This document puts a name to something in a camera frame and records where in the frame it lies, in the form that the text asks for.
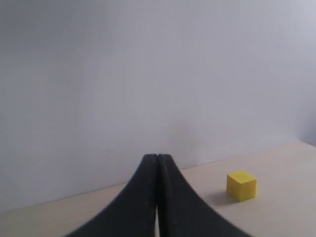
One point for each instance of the yellow foam cube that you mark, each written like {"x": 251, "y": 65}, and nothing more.
{"x": 241, "y": 185}

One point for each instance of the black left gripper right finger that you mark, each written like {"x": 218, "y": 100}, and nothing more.
{"x": 181, "y": 211}

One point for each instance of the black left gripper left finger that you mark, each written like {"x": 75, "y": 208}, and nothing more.
{"x": 133, "y": 212}

